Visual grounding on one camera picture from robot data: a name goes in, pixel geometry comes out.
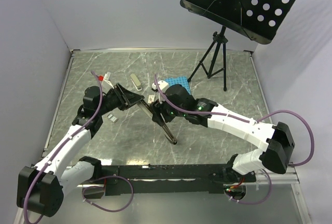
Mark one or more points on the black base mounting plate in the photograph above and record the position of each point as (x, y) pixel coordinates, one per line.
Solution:
(124, 179)

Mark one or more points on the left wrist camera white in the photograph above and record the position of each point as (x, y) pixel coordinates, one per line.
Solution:
(105, 81)

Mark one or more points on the small staple box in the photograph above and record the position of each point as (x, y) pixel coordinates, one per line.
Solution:
(151, 98)

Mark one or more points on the aluminium frame rail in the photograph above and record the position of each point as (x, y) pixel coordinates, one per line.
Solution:
(235, 192)

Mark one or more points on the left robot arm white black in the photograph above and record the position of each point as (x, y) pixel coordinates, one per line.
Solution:
(43, 186)

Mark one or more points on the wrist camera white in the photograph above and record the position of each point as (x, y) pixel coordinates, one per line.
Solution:
(105, 81)
(163, 86)

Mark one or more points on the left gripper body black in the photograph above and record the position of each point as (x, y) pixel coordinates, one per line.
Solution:
(116, 99)

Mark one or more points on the black beige stapler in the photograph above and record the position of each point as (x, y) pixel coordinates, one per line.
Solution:
(146, 108)

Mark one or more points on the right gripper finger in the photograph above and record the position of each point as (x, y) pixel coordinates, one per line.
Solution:
(156, 107)
(161, 120)

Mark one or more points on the blue studded building plate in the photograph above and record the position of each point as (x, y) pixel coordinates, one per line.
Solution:
(181, 80)

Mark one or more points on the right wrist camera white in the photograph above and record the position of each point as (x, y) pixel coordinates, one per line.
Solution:
(163, 86)

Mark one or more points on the black perforated music stand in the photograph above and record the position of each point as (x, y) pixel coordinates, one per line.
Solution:
(258, 20)

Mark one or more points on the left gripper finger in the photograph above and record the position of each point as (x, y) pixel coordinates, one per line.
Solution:
(133, 99)
(123, 91)

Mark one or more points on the grey staple strips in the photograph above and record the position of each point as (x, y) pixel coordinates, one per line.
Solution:
(112, 118)

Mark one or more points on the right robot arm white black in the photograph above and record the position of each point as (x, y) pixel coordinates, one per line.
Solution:
(274, 143)

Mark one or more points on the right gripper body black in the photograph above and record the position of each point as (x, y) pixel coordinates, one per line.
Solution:
(170, 113)

